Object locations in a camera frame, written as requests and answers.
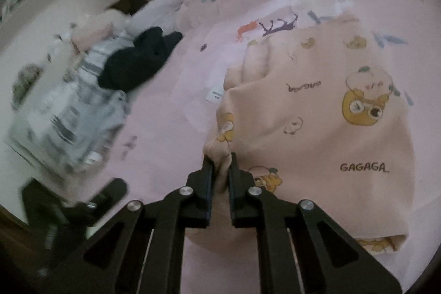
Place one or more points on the white paper label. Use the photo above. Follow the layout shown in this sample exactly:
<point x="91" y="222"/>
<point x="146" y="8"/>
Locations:
<point x="214" y="96"/>

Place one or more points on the pale lilac cloth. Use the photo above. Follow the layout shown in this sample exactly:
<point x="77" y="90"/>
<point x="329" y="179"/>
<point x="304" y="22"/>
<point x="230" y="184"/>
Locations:
<point x="155" y="11"/>

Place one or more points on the dark brown object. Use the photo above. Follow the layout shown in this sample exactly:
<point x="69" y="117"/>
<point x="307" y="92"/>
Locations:
<point x="132" y="3"/>

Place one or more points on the grey white plaid cloth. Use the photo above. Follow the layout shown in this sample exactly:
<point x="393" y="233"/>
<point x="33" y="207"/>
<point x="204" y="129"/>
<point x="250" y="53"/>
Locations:
<point x="69" y="121"/>

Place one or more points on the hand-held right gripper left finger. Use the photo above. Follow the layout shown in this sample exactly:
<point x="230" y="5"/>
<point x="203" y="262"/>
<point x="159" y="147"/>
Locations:
<point x="203" y="197"/>

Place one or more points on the floral patterned cloth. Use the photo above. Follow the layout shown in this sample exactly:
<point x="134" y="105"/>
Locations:
<point x="27" y="84"/>

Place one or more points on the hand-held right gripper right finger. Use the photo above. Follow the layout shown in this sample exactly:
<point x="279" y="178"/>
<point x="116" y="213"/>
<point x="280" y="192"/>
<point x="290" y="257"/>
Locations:
<point x="237" y="197"/>

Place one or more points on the pink cartoon print garment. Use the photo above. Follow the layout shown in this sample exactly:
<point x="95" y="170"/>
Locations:
<point x="310" y="142"/>

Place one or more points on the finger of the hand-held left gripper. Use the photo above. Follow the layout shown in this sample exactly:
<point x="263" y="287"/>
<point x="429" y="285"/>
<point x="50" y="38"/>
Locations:
<point x="108" y="192"/>

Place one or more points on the pink butterfly print bed sheet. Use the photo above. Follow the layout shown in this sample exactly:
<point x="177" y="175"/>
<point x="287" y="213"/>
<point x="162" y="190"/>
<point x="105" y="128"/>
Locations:
<point x="193" y="90"/>

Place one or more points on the black garment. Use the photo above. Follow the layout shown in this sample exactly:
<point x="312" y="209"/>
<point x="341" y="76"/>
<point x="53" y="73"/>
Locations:
<point x="137" y="63"/>

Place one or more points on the pale pink soft cloth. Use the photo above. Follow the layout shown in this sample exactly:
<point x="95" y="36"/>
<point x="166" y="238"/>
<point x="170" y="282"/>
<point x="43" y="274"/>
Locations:
<point x="96" y="27"/>

